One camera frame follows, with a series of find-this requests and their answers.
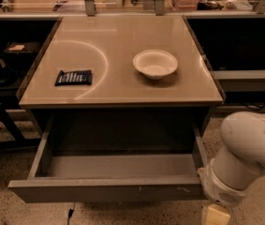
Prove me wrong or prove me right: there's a grey top drawer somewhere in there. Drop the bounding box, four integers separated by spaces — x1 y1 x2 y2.
8 117 206 203

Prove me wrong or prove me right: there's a grey drawer cabinet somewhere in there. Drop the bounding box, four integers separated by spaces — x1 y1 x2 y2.
20 16 223 129

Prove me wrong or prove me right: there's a black box on shelf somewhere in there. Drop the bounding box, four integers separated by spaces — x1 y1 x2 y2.
3 41 41 57

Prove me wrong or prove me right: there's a black floor cable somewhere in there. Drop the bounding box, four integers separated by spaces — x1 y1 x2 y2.
65 202 77 225

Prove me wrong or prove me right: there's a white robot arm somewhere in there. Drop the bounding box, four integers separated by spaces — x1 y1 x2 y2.
198 112 265 225

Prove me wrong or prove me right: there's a white bowl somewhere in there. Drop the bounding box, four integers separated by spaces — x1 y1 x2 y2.
133 50 178 80

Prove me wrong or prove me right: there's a black chair frame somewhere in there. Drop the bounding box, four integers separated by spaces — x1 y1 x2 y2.
0 78 41 153

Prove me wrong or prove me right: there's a dark blue snack packet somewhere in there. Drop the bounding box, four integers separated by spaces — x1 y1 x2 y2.
54 70 93 86

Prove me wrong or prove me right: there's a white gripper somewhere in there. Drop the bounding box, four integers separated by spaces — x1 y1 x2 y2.
197 158 247 225

